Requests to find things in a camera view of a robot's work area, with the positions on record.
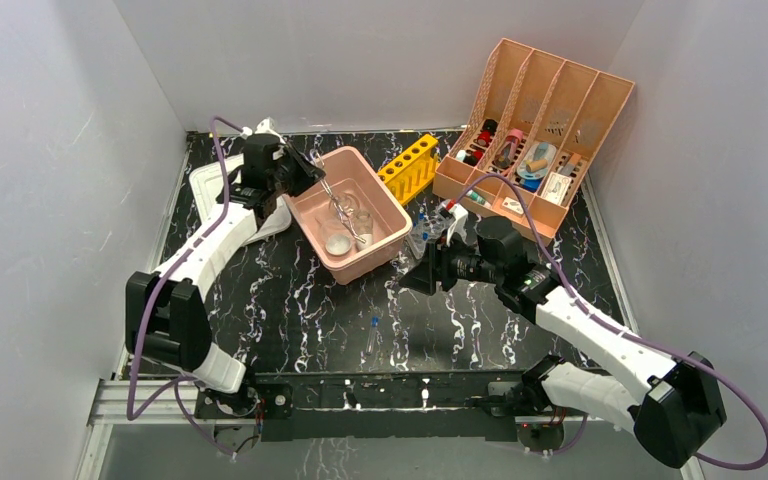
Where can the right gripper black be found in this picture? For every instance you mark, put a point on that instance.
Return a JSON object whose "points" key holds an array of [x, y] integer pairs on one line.
{"points": [[434, 267]]}

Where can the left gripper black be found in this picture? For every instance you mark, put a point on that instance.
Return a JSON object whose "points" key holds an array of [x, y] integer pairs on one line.
{"points": [[309, 173]]}

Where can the metal wire tongs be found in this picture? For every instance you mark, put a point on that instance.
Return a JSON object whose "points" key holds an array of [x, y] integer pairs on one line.
{"points": [[341, 213]]}

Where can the clear plastic funnel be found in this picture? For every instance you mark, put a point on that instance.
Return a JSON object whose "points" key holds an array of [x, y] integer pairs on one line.
{"points": [[329, 226]]}

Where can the pink plastic bin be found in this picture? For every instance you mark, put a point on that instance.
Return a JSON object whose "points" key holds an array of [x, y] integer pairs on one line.
{"points": [[347, 171]]}

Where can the clear glass bottle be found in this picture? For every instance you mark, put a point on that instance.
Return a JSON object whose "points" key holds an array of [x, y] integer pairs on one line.
{"points": [[364, 227]]}

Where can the blue cap tube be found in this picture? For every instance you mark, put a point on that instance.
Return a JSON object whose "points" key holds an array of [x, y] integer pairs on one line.
{"points": [[372, 338]]}

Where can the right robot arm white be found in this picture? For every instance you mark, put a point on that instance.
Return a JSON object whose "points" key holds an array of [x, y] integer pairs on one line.
{"points": [[669, 406]]}

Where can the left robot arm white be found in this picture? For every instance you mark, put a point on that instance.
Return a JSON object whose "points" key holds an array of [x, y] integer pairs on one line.
{"points": [[166, 318]]}

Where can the clear acrylic tube rack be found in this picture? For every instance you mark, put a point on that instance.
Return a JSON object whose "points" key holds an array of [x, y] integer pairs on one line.
{"points": [[430, 227]]}

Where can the green white tube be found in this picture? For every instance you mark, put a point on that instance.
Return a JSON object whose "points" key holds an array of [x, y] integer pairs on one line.
{"points": [[476, 197]]}

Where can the white bin lid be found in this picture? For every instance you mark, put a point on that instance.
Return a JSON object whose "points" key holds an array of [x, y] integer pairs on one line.
{"points": [[206, 185]]}

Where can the yellow test tube rack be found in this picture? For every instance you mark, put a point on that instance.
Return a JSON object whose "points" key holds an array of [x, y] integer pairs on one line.
{"points": [[410, 172]]}

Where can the white label box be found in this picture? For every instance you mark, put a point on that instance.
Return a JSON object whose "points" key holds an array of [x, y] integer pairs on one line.
{"points": [[556, 187]]}

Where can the red black bottle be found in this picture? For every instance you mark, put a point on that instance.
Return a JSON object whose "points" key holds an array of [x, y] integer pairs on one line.
{"points": [[487, 133]]}

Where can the pink desk organizer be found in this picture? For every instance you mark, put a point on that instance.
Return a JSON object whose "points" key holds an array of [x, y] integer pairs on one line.
{"points": [[551, 99]]}

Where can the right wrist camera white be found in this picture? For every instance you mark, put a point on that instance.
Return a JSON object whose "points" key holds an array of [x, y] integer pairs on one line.
{"points": [[457, 215]]}

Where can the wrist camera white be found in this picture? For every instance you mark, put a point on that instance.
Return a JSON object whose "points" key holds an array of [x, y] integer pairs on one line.
{"points": [[268, 126], [457, 215]]}

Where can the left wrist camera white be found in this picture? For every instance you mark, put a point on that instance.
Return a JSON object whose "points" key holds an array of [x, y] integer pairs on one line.
{"points": [[268, 126]]}

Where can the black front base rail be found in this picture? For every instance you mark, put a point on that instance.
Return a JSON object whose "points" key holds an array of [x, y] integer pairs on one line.
{"points": [[390, 401]]}

